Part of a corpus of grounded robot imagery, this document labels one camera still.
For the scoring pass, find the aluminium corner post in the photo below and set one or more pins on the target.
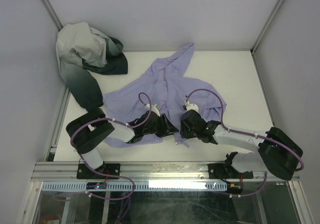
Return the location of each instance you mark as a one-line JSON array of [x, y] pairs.
[[268, 24], [52, 14]]

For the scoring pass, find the aluminium left corner post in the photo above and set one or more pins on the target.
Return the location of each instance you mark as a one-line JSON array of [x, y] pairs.
[[52, 14]]

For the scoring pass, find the grey slotted cable duct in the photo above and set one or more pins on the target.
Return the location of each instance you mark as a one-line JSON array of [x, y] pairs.
[[153, 185]]

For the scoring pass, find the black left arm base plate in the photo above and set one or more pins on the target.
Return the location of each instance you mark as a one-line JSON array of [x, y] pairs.
[[83, 172]]

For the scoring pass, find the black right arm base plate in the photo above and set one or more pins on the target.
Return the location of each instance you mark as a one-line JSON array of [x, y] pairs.
[[222, 171]]

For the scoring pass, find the grey and dark green jacket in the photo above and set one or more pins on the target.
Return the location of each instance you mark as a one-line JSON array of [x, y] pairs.
[[82, 50]]

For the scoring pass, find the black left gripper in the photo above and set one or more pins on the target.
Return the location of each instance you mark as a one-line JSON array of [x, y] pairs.
[[193, 125]]

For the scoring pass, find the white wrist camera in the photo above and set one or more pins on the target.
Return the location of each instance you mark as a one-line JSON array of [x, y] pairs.
[[190, 106], [153, 108]]

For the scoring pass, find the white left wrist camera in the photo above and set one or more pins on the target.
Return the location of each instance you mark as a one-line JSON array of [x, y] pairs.
[[153, 108]]

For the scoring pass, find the aluminium mounting rail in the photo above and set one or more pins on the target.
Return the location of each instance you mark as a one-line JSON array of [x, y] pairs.
[[137, 171]]

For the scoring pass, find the aluminium right corner post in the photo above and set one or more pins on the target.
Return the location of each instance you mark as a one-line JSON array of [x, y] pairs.
[[268, 24]]

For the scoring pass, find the lavender purple jacket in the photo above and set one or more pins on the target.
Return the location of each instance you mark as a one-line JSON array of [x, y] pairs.
[[164, 85]]

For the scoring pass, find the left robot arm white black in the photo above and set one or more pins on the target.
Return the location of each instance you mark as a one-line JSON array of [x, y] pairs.
[[89, 130]]

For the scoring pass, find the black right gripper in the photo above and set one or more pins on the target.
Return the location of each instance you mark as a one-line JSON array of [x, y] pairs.
[[153, 124]]

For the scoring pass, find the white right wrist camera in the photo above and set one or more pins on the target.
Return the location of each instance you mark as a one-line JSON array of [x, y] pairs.
[[190, 106]]

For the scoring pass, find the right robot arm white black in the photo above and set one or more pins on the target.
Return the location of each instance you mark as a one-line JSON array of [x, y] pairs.
[[271, 151]]

